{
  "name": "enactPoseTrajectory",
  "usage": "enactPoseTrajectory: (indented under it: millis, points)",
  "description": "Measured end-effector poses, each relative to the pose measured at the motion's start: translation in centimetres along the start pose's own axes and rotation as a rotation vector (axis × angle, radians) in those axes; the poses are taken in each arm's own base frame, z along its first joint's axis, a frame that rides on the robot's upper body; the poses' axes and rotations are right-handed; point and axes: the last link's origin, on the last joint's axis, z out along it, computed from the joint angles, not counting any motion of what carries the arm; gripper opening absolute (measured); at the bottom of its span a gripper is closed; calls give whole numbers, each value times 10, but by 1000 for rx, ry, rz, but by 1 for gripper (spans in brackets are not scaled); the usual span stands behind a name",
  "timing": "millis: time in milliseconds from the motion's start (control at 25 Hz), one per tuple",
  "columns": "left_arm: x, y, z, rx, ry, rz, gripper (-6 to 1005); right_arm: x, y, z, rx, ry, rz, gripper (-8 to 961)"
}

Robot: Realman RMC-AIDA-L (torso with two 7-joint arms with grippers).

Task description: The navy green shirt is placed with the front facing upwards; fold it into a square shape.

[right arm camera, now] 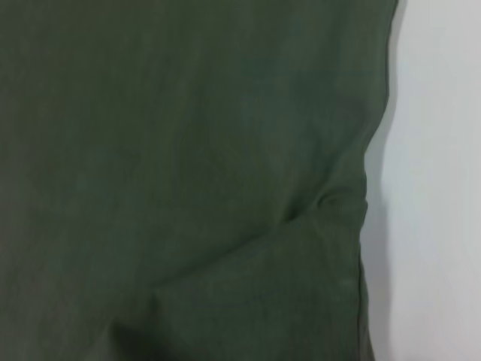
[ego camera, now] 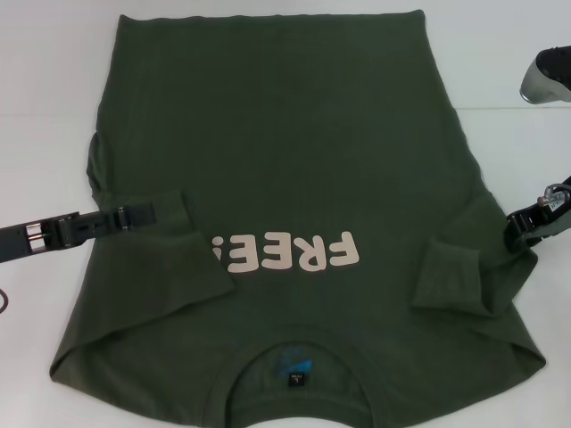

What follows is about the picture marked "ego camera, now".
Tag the white printed label sticker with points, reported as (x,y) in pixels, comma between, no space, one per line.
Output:
(555,205)

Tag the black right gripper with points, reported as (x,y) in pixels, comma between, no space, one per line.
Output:
(548,218)

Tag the small silver metal connector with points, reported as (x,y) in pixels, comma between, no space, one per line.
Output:
(548,196)

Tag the dark green FREE! t-shirt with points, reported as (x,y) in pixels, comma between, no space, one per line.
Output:
(285,134)

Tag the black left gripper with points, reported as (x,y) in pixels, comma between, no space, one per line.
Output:
(22,243)

